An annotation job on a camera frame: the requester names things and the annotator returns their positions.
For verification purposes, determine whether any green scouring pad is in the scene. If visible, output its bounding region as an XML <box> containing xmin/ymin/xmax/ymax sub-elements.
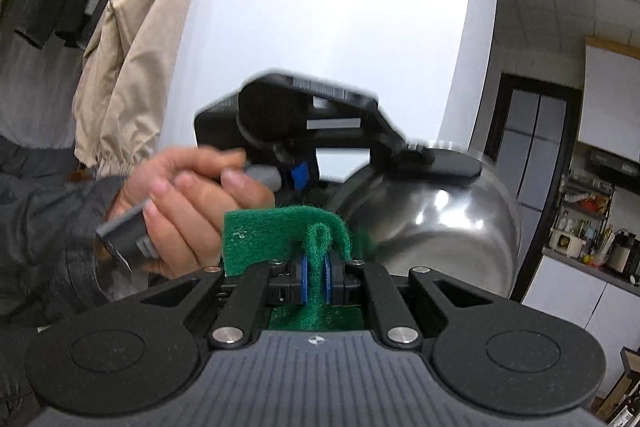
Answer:
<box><xmin>222</xmin><ymin>205</ymin><xmax>364</xmax><ymax>333</ymax></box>

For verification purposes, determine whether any black coffee machine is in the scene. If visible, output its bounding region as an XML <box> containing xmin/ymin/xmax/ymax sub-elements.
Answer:
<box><xmin>607</xmin><ymin>230</ymin><xmax>640</xmax><ymax>279</ymax></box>

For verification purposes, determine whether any wooden furniture piece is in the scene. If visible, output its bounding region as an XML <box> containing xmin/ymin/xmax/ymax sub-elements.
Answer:
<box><xmin>595</xmin><ymin>346</ymin><xmax>640</xmax><ymax>426</ymax></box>

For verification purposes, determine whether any metal kitchen shelf rack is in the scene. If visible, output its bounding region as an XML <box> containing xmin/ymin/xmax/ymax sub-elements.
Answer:
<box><xmin>552</xmin><ymin>176</ymin><xmax>617</xmax><ymax>259</ymax></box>

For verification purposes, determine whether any person's left hand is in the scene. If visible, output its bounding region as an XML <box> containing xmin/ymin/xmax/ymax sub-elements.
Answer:
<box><xmin>107</xmin><ymin>146</ymin><xmax>277</xmax><ymax>281</ymax></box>

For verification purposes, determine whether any white base cabinet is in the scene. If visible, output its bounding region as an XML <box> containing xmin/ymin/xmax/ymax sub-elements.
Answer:
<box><xmin>520</xmin><ymin>249</ymin><xmax>640</xmax><ymax>399</ymax></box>

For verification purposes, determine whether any stainless steel bowl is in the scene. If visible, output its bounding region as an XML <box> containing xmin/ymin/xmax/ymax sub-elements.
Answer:
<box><xmin>320</xmin><ymin>139</ymin><xmax>524</xmax><ymax>304</ymax></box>

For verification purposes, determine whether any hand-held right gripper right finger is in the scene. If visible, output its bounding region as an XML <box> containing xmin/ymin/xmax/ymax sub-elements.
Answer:
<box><xmin>322</xmin><ymin>256</ymin><xmax>496</xmax><ymax>349</ymax></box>

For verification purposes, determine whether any beige jacket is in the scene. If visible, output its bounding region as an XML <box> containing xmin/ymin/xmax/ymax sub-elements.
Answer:
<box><xmin>73</xmin><ymin>0</ymin><xmax>224</xmax><ymax>178</ymax></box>

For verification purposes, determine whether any white wall cabinet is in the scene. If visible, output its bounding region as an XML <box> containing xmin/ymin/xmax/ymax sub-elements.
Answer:
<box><xmin>577</xmin><ymin>35</ymin><xmax>640</xmax><ymax>164</ymax></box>

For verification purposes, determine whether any person's left forearm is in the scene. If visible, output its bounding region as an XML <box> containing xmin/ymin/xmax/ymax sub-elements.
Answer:
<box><xmin>0</xmin><ymin>134</ymin><xmax>132</xmax><ymax>330</ymax></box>

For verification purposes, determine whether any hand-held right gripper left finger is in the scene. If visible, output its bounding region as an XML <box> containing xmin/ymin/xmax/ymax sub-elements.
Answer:
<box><xmin>140</xmin><ymin>256</ymin><xmax>308</xmax><ymax>350</ymax></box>

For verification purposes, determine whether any black range hood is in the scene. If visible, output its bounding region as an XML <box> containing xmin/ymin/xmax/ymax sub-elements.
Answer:
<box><xmin>584</xmin><ymin>147</ymin><xmax>640</xmax><ymax>181</ymax></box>

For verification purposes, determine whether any black framed glass door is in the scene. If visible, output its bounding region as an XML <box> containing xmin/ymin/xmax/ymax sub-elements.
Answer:
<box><xmin>482</xmin><ymin>74</ymin><xmax>584</xmax><ymax>304</ymax></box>

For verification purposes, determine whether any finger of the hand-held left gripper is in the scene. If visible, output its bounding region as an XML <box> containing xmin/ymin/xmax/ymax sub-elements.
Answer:
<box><xmin>372</xmin><ymin>104</ymin><xmax>485</xmax><ymax>181</ymax></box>

